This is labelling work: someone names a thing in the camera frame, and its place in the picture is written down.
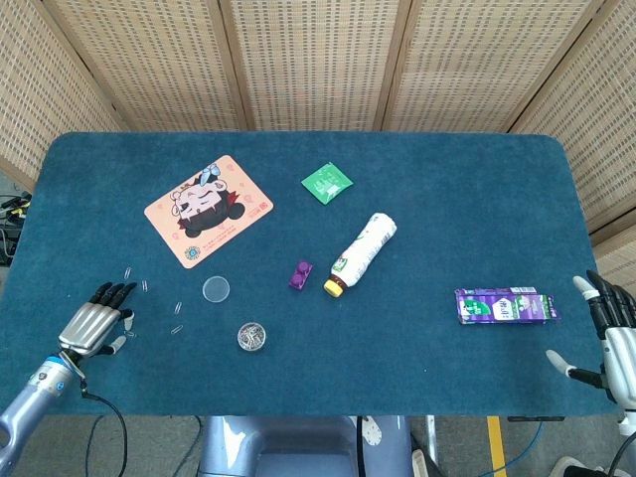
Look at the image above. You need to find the blue floor cable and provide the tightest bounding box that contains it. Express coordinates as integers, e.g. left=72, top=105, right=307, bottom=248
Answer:
left=494, top=420, right=548, bottom=473

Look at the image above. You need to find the green sachet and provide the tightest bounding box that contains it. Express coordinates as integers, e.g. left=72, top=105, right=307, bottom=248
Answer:
left=300, top=162, right=355, bottom=206

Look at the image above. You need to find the white and black shoe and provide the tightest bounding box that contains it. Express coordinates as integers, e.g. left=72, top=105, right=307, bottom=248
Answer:
left=548, top=454, right=600, bottom=477

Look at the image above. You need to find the purple toy brick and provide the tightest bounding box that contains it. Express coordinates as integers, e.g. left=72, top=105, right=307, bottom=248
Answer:
left=288, top=258, right=314, bottom=291

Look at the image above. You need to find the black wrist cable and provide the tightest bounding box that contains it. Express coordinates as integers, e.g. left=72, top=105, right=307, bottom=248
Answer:
left=74, top=362, right=129, bottom=477

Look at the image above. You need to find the white bottle yellow cap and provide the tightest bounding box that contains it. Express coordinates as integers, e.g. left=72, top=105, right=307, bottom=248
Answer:
left=323, top=212, right=398, bottom=298

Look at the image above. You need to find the blue grey robot torso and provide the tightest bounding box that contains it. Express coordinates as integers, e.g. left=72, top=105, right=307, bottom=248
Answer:
left=197, top=415, right=413, bottom=477

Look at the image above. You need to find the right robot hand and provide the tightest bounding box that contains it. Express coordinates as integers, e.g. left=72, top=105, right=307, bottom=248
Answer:
left=545, top=269, right=636, bottom=417

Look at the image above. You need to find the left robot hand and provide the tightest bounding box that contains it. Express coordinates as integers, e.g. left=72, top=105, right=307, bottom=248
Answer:
left=58, top=280, right=138, bottom=360

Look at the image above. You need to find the white table leg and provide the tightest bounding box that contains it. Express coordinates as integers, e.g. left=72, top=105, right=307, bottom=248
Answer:
left=425, top=415, right=439, bottom=466

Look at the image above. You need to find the teal blue table cloth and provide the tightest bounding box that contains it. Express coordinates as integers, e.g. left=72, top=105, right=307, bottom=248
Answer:
left=0, top=130, right=620, bottom=417

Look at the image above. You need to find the clear round plastic lid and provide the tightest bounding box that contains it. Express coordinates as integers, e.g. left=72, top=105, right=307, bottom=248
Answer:
left=202, top=275, right=232, bottom=304

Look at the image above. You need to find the woven bamboo screen panel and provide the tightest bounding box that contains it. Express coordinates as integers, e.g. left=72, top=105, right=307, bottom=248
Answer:
left=218, top=0, right=414, bottom=133
left=509, top=0, right=636, bottom=294
left=381, top=0, right=613, bottom=134
left=43, top=0, right=255, bottom=133
left=0, top=0, right=128, bottom=193

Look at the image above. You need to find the clear jar of paper clips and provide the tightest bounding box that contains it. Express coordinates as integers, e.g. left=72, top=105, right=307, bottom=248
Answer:
left=237, top=321, right=267, bottom=352

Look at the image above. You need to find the orange cartoon mouse pad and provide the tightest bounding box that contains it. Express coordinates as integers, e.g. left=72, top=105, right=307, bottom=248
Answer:
left=143, top=154, right=275, bottom=270

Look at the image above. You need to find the black and yellow cable tangle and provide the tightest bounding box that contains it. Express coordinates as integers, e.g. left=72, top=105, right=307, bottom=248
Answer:
left=0, top=192, right=34, bottom=267

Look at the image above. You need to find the flattened purple milk carton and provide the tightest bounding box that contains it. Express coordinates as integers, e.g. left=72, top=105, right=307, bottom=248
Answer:
left=454, top=285, right=560, bottom=326

